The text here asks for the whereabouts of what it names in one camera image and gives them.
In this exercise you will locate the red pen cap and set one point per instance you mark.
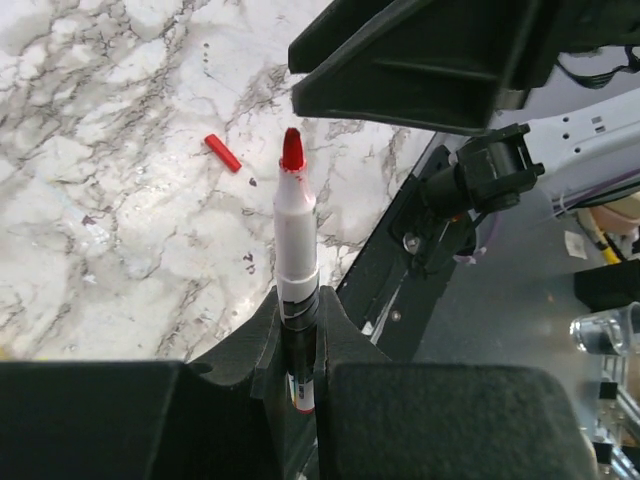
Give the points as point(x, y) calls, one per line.
point(217, 146)

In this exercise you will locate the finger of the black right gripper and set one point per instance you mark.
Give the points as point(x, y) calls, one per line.
point(474, 36)
point(350, 85)

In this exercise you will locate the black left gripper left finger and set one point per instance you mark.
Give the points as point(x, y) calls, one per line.
point(220, 417)

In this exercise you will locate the thin silver red pen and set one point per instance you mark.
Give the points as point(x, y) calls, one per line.
point(297, 270)

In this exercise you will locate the clear plastic cup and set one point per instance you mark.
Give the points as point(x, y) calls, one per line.
point(605, 333)

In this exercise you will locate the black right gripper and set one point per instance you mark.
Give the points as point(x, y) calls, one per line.
point(576, 28)

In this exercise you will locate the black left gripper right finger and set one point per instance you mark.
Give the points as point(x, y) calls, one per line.
point(378, 419)

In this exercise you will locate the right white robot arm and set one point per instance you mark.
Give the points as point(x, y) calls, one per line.
point(494, 167)

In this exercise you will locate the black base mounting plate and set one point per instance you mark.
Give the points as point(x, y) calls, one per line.
point(388, 296)

